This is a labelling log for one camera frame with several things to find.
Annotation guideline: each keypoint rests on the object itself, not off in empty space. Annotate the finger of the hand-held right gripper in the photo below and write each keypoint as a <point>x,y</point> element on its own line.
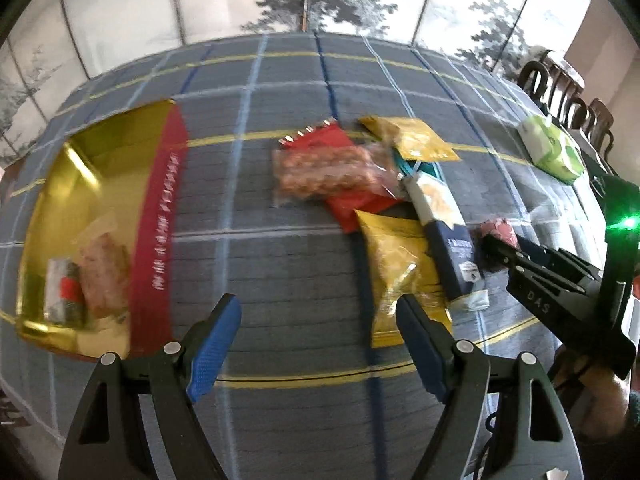
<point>555,257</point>
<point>500,252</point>

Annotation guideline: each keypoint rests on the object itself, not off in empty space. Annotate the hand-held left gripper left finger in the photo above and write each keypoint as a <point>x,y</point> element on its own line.
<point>215,347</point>

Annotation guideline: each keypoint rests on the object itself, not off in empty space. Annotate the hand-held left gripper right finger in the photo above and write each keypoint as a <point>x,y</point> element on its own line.
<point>420,347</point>

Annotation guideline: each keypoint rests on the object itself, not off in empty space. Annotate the pink candy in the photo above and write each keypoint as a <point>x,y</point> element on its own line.
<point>497,229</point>

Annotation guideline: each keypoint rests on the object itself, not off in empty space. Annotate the yellow snack packet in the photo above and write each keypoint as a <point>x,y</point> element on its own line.
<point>415,137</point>

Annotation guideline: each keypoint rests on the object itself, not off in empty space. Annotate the red and gold box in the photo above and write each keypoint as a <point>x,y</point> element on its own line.
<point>100,185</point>

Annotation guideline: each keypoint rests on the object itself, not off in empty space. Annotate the person's right hand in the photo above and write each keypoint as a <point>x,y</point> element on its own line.
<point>602,395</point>

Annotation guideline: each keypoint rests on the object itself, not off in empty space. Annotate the navy and white snack packet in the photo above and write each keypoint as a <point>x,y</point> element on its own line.
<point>450,255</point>

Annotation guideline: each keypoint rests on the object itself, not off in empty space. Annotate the large golden snack packet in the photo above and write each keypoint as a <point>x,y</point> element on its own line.
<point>395,250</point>

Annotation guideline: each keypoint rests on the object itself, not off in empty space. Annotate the green tissue pack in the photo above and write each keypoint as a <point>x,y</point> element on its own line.
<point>550,150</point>

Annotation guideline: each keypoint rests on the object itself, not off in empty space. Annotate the light blue candy packet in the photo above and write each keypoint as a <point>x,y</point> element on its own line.
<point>425,167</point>

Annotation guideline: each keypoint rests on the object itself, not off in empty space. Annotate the grey plaid tablecloth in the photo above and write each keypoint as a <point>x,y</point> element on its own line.
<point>300,260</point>

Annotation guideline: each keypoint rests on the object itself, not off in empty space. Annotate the clear packet of brown snack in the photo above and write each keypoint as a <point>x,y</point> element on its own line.
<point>102,270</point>

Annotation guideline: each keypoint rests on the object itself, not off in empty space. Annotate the dark wooden chair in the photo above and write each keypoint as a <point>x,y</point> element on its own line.
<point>565,77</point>
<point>597,120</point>
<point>531,77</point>

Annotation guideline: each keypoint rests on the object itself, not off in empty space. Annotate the white red green snack packet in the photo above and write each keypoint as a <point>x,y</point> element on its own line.
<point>62,290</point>

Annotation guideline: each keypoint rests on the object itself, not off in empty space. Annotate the clear packet of brown nuts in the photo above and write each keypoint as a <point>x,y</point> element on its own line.
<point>320,172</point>

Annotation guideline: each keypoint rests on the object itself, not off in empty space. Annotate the landscape painted screen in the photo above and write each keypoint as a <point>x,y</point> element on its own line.
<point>125,10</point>

